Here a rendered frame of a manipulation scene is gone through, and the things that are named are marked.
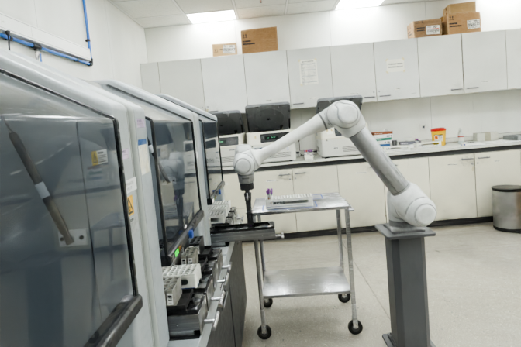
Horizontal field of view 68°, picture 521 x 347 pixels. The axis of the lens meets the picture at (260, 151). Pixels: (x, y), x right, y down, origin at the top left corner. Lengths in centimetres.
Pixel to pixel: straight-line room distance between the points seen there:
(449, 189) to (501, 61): 165
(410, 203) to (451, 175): 284
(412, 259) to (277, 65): 301
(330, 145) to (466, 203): 168
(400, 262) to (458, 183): 270
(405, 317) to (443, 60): 340
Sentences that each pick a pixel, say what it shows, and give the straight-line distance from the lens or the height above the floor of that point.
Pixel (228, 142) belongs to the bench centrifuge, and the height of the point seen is 117.
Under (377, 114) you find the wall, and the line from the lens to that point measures 516.
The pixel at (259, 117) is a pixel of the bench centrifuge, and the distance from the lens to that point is 466.
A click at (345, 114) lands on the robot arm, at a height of 137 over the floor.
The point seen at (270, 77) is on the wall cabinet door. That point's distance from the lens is 465.
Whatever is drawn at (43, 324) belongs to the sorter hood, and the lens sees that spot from 65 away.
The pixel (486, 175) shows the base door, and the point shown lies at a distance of 502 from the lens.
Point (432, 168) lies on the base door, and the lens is 474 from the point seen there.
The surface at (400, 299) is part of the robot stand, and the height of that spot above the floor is 33.
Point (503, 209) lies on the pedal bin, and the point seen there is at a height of 24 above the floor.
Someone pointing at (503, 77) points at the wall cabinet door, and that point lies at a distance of 542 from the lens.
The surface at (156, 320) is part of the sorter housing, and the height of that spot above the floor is 85.
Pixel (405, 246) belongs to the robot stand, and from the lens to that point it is 228.
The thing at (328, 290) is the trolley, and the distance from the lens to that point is 260.
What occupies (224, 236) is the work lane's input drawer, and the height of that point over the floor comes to 79.
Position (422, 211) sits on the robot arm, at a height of 88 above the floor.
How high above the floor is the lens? 136
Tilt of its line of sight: 4 degrees down
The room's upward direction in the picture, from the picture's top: 5 degrees counter-clockwise
